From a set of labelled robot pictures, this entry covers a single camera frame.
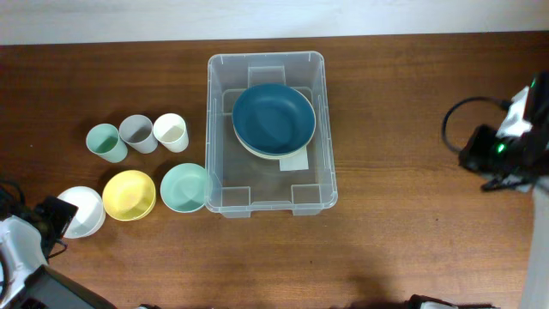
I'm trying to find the white small bowl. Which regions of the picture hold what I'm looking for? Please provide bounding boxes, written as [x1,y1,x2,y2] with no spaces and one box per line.
[57,186,106,239]

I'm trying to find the yellow small bowl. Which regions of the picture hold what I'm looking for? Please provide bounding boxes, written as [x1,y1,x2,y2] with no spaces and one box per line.
[102,170,156,221]

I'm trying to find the green cup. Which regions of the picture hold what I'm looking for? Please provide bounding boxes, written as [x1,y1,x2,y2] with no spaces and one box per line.
[86,124,128,163]

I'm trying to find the mint green small bowl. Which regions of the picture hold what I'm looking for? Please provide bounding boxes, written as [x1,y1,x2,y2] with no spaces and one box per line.
[160,163,209,213]

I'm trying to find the dark blue bowl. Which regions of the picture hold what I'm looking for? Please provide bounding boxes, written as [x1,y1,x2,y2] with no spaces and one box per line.
[231,82,317,156]

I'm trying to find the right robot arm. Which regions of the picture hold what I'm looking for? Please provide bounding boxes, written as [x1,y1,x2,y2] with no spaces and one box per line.
[441,71,548,308]

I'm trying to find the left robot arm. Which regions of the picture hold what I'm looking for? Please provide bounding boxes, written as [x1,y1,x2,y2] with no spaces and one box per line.
[1,197,114,309]

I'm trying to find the clear plastic storage container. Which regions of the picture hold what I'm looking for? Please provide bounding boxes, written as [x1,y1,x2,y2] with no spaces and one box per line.
[205,51,338,218]

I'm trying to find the grey cup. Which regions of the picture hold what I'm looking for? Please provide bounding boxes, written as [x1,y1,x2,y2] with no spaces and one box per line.
[118,114,158,154]

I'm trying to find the cream cup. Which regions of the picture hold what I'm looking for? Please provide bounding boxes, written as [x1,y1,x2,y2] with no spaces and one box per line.
[153,113,189,153]

